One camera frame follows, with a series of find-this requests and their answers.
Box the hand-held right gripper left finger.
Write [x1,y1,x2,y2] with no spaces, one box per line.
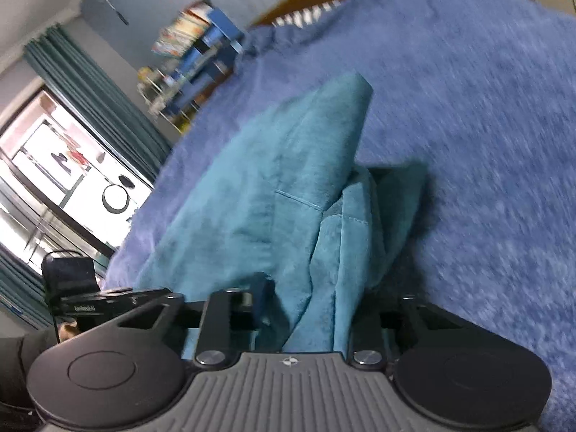
[105,272,276,368]

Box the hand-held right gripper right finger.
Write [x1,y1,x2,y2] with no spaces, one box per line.
[350,293,453,368]

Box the teal hoodie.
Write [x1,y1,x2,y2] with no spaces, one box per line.
[132,72,430,356]

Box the window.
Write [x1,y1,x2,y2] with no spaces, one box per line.
[0,76,156,271]

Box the blue fleece blanket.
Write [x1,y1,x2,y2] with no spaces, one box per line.
[104,0,576,432]

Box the blue bookshelf desk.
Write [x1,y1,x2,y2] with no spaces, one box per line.
[166,6,247,129]

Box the badminton racket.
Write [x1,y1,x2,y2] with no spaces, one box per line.
[101,0,130,26]

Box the row of colourful books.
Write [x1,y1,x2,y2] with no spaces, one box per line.
[150,0,214,58]

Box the striped pillow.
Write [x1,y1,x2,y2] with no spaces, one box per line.
[271,0,345,28]

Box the white wire rack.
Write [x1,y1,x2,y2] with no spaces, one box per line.
[136,67,190,127]

